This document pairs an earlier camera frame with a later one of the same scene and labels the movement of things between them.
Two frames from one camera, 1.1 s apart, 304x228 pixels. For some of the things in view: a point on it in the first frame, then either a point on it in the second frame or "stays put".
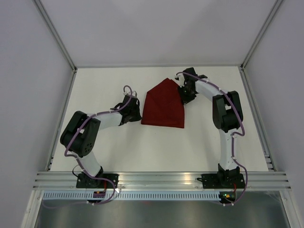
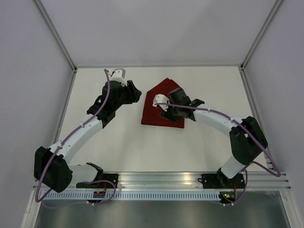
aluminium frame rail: [160, 180] stays put
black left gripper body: [135, 113] -> [118, 103]
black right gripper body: [186, 95] -> [172, 113]
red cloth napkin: [163, 106] stays put
